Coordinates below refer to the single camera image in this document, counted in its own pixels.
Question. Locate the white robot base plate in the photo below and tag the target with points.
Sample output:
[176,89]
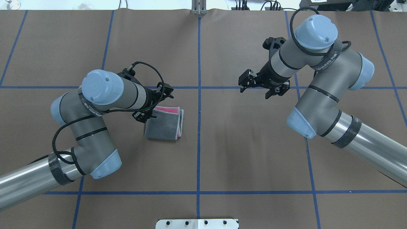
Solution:
[197,224]

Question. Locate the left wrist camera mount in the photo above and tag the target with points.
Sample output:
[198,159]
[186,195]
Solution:
[143,116]

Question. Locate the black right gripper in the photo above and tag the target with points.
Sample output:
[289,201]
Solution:
[270,77]

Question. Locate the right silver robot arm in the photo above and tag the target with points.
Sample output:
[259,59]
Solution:
[337,68]

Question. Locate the black box on bench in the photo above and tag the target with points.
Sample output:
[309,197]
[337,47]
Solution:
[347,5]

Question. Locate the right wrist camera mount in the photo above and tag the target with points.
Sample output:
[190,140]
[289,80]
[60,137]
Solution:
[273,45]

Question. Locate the pink and grey towel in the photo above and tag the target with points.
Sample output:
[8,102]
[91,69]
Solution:
[166,123]

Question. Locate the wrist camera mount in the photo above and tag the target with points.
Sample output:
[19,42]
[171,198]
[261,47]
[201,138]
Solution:
[273,45]
[143,116]

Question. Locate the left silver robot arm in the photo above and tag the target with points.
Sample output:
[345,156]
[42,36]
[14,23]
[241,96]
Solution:
[95,153]

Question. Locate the aluminium frame post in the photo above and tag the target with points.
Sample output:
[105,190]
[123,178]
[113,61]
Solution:
[198,7]

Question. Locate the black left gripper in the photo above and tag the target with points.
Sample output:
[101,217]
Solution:
[152,96]

